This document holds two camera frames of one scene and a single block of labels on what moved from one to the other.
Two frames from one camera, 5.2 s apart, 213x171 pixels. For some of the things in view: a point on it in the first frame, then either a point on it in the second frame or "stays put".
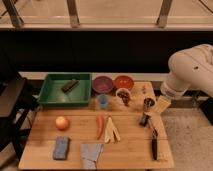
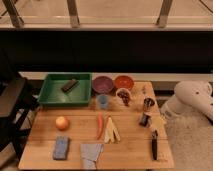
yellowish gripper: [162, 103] → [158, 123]
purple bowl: [102, 84] stays put
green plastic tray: [51, 93] stays put
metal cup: [149, 103] stays put
